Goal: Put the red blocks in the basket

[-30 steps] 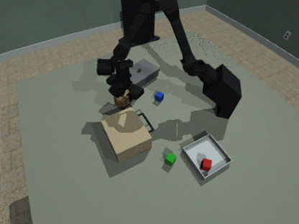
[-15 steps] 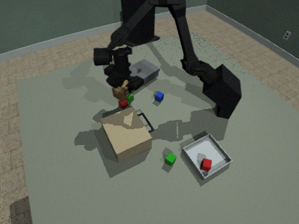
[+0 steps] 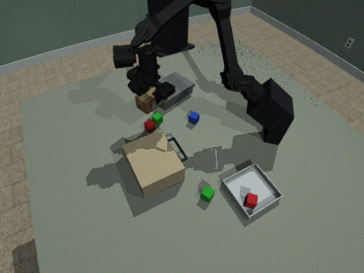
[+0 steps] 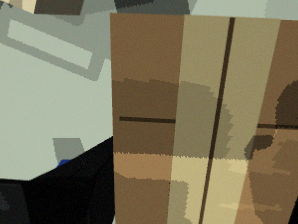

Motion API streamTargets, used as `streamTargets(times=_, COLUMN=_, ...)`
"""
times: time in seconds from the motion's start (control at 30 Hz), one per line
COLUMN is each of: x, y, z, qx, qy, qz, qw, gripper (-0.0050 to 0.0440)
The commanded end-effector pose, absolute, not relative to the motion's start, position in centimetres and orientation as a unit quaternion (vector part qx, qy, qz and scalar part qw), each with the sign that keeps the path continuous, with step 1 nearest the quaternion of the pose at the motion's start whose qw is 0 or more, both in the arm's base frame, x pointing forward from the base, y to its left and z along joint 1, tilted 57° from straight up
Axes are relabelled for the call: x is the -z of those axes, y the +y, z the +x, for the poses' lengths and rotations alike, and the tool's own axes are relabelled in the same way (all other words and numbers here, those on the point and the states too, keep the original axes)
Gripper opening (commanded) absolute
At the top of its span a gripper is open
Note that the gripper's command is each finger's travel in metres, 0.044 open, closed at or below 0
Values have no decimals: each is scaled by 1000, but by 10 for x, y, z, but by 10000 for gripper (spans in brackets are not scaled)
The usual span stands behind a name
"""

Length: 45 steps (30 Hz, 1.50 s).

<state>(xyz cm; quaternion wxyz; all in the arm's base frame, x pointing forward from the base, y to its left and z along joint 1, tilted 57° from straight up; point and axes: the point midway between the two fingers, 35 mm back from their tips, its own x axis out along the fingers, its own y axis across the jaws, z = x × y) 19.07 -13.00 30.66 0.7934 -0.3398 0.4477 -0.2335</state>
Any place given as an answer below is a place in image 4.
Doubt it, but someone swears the brown cardboard box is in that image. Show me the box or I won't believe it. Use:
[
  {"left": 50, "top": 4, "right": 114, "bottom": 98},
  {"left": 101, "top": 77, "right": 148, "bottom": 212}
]
[{"left": 110, "top": 13, "right": 298, "bottom": 224}]

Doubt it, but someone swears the small blue block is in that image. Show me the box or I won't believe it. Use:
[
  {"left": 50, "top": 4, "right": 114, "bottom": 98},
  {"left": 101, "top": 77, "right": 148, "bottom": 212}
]
[{"left": 56, "top": 160, "right": 70, "bottom": 168}]

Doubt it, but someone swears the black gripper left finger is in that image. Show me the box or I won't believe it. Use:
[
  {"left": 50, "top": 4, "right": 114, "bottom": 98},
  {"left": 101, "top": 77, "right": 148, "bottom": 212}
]
[{"left": 0, "top": 136, "right": 115, "bottom": 224}]

